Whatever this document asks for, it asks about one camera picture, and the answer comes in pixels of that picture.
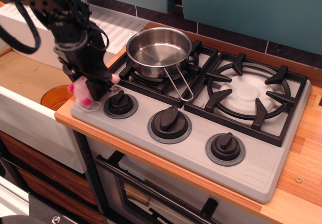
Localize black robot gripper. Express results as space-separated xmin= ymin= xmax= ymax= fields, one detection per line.
xmin=54 ymin=29 xmax=116 ymax=101

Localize pink stuffed pig toy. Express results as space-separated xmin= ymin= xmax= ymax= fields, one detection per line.
xmin=67 ymin=74 xmax=120 ymax=113

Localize stainless steel pan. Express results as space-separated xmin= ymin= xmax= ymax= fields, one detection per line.
xmin=126 ymin=27 xmax=194 ymax=102

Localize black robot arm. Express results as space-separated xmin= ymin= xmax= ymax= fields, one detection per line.
xmin=1 ymin=0 xmax=114 ymax=101

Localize black left stove knob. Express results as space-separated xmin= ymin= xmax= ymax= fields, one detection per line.
xmin=103 ymin=90 xmax=138 ymax=119

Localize black stove knob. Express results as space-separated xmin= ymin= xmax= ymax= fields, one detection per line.
xmin=205 ymin=132 xmax=246 ymax=167
xmin=103 ymin=90 xmax=138 ymax=119
xmin=147 ymin=106 xmax=192 ymax=144

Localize black middle stove knob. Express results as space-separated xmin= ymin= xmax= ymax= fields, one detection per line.
xmin=147 ymin=106 xmax=192 ymax=144

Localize grey toy stove top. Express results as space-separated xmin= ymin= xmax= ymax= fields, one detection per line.
xmin=69 ymin=29 xmax=312 ymax=204

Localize black right stove knob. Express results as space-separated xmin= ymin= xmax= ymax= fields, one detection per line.
xmin=205 ymin=132 xmax=246 ymax=167

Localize orange plastic bowl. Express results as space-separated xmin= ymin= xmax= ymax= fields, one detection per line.
xmin=40 ymin=85 xmax=73 ymax=111

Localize white toy sink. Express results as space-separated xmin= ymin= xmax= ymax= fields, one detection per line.
xmin=1 ymin=3 xmax=149 ymax=173

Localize black left burner grate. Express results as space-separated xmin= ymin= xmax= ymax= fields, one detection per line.
xmin=109 ymin=40 xmax=219 ymax=108

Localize black burner grate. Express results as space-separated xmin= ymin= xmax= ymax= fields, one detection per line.
xmin=109 ymin=40 xmax=219 ymax=108
xmin=184 ymin=52 xmax=311 ymax=147

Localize wooden drawer fronts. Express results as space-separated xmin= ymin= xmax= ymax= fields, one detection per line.
xmin=1 ymin=132 xmax=106 ymax=223

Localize black right burner grate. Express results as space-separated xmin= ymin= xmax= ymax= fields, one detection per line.
xmin=184 ymin=52 xmax=311 ymax=147

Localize black cable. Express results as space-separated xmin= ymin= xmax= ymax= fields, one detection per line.
xmin=0 ymin=0 xmax=41 ymax=55

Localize oven door with black handle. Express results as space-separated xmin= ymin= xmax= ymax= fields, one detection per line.
xmin=95 ymin=151 xmax=255 ymax=223

